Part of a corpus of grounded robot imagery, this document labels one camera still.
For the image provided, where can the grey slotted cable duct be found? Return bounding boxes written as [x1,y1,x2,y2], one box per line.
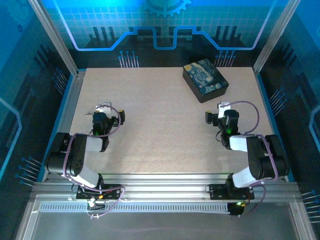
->
[39,202,231,214]

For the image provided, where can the aluminium frame post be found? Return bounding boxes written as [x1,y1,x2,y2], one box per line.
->
[27,0,79,76]
[252,0,302,76]

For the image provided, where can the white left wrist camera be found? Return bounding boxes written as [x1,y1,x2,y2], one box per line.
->
[95,101,113,115]

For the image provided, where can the aluminium frame rail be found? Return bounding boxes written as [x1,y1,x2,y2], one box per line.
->
[32,173,301,201]

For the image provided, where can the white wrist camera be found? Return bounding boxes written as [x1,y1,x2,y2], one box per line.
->
[95,101,113,115]
[217,100,231,120]

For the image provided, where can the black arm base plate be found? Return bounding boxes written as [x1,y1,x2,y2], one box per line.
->
[208,184,255,201]
[75,184,123,201]

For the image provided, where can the aluminium side rail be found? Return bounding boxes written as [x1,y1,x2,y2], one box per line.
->
[41,69,87,182]

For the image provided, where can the black starry painting box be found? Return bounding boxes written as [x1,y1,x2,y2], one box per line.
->
[182,58,230,104]

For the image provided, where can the black controller box green light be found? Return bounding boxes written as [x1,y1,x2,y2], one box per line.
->
[227,201,245,217]

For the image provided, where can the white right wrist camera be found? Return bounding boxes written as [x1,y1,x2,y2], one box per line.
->
[217,100,231,120]

